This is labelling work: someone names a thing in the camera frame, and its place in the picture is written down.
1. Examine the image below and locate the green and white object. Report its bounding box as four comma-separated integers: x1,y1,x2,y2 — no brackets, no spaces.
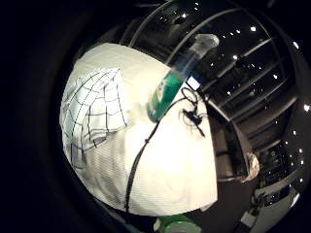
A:
153,214,204,233

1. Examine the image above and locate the bright screen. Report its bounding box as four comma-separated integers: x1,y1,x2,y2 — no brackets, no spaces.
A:
187,76,202,91

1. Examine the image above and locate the black cable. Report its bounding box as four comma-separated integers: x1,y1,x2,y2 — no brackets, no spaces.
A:
123,86,208,214

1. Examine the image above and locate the white checked cloth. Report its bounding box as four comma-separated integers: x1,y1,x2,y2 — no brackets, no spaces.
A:
59,67,129,171

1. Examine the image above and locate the clear bottle with green label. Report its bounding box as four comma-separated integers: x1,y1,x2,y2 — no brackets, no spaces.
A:
146,33,221,123

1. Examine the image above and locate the beige armchair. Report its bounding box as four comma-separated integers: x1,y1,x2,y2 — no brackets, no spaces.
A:
213,125,260,183

